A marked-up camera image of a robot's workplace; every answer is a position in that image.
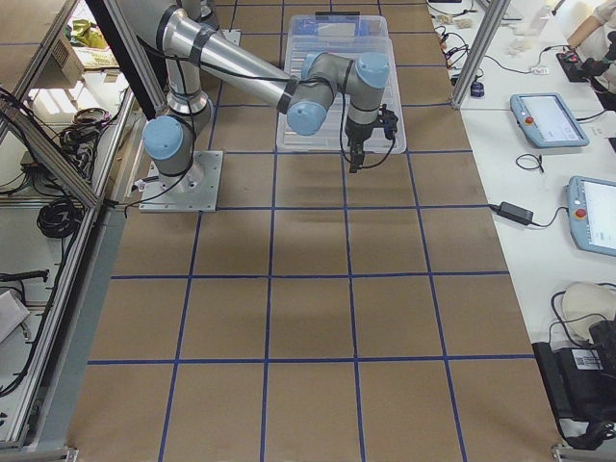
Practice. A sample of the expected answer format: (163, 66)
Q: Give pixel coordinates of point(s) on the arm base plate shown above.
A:
(197, 191)

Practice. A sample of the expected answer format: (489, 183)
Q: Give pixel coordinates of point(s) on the aluminium frame post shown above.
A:
(483, 38)

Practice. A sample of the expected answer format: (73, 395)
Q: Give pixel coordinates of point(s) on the clear plastic box lid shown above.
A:
(331, 133)

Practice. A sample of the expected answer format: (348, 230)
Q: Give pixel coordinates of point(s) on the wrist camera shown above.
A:
(388, 121)

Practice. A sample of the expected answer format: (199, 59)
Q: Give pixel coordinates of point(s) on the teach pendant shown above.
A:
(546, 120)
(591, 212)

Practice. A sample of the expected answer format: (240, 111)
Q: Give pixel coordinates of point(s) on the far teach pendant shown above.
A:
(546, 120)

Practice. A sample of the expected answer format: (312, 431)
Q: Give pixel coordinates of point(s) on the clear plastic storage box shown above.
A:
(347, 36)

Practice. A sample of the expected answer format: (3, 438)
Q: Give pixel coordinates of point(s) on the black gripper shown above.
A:
(358, 133)

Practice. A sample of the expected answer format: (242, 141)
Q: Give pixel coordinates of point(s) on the black box latch handle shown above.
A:
(337, 13)

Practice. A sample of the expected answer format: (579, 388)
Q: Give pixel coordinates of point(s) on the near teach pendant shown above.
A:
(591, 212)

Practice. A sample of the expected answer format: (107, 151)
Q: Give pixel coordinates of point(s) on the black power adapter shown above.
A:
(515, 213)

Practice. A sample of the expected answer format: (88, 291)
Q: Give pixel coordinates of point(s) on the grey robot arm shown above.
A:
(169, 30)

